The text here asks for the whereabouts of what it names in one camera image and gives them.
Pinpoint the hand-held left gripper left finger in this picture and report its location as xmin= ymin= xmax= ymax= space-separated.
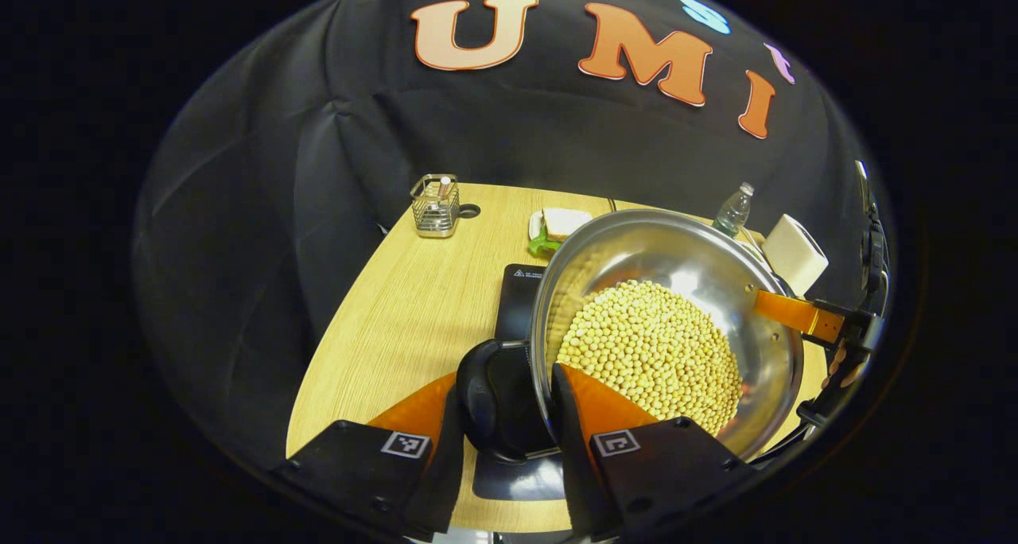
xmin=274 ymin=371 xmax=466 ymax=541

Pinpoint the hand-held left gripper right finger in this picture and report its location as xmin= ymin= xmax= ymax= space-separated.
xmin=550 ymin=363 xmax=756 ymax=541

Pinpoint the pile of yellow soybeans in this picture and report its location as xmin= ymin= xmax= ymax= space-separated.
xmin=555 ymin=280 xmax=744 ymax=437

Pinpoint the black induction cooktop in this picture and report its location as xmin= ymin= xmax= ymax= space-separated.
xmin=473 ymin=263 xmax=573 ymax=503

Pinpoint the stainless steel pot black handle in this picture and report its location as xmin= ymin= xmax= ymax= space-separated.
xmin=457 ymin=208 xmax=806 ymax=465

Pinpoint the white square box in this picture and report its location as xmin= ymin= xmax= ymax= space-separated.
xmin=762 ymin=214 xmax=830 ymax=297

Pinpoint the clear plastic water bottle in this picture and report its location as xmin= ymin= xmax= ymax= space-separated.
xmin=712 ymin=182 xmax=755 ymax=239

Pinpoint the sandwich with lettuce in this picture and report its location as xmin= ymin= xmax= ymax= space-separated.
xmin=529 ymin=208 xmax=594 ymax=257

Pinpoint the black backdrop cloth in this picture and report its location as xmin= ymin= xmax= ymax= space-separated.
xmin=134 ymin=0 xmax=876 ymax=481

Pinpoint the metal wire holder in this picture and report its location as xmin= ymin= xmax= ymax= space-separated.
xmin=410 ymin=174 xmax=460 ymax=239

